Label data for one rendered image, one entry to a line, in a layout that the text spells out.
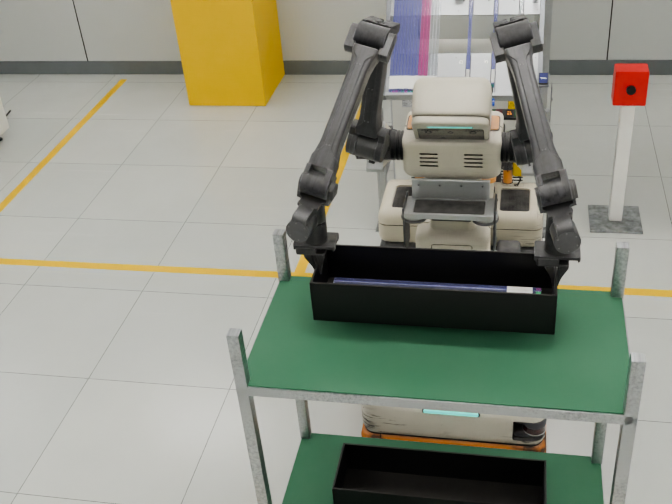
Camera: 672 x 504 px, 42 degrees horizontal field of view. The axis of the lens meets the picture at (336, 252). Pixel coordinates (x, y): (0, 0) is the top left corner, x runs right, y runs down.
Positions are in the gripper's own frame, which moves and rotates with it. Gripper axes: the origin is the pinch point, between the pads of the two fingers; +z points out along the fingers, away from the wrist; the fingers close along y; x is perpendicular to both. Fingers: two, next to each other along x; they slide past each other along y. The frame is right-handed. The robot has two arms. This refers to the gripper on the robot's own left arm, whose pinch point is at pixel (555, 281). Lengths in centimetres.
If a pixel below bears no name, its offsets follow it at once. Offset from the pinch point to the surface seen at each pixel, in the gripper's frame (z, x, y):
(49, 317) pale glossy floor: 108, 106, -214
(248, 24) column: 54, 331, -178
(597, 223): 108, 200, 27
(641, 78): 35, 201, 39
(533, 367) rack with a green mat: 14.3, -14.4, -4.2
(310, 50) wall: 91, 384, -154
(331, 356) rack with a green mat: 14, -15, -52
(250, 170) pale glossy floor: 108, 245, -160
